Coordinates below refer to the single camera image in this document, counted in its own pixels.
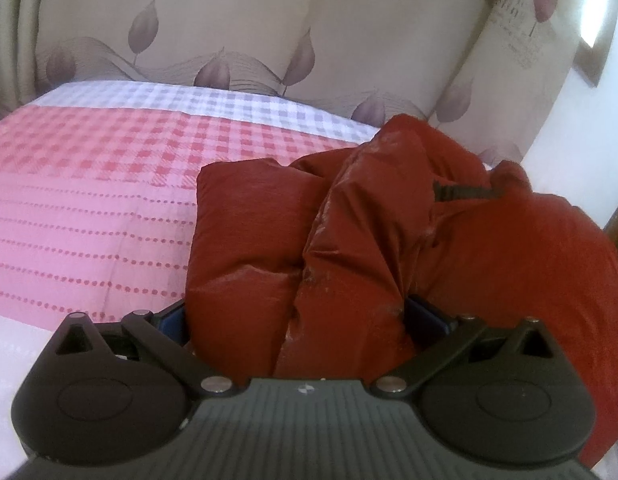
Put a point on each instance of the red puffer jacket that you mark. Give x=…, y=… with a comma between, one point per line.
x=514, y=260

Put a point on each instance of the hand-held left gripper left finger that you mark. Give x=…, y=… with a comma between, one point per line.
x=171, y=322

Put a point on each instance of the pink checked bed cover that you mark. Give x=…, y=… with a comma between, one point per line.
x=89, y=200

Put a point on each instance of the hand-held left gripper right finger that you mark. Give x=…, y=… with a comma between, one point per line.
x=426, y=321

